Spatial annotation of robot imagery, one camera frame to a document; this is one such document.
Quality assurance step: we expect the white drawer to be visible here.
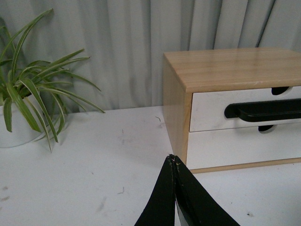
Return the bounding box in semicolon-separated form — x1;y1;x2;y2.
186;123;301;172
190;86;301;132

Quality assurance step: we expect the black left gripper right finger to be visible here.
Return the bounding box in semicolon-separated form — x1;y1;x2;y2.
173;156;239;226

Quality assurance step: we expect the green spider plant left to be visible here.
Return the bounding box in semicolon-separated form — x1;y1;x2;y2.
0;9;100;143

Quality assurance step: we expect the wooden two-drawer cabinet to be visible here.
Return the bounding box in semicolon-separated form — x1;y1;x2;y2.
163;48;301;164

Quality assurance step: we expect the grey curtain backdrop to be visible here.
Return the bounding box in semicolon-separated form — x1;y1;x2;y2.
0;0;301;110

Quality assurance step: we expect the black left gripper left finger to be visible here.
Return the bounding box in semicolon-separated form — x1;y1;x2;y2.
135;154;175;226

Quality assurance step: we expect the white plant pot left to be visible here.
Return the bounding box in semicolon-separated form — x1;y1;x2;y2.
0;95;44;148

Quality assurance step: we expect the black drawer handle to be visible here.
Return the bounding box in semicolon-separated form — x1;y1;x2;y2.
224;98;301;122

